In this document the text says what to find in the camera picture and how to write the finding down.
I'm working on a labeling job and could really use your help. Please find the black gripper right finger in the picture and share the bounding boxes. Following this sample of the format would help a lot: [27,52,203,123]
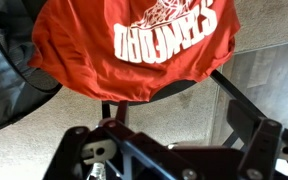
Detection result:
[227,99,288,180]

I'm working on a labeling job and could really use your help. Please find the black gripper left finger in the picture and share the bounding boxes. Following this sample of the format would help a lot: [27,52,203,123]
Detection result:
[43,99,142,180]

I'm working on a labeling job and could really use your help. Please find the red printed t-shirt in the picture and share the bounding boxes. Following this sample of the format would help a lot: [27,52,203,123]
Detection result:
[27,0,242,103]

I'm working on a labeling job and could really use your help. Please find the black mesh laundry bag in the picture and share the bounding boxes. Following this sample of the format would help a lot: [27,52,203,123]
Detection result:
[0,0,63,138]

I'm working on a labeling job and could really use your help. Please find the grey blue garment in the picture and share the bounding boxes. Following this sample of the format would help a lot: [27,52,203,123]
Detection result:
[0,19,29,132]

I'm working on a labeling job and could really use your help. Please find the black metal chair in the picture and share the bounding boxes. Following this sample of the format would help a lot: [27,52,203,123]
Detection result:
[100,69,268,151]

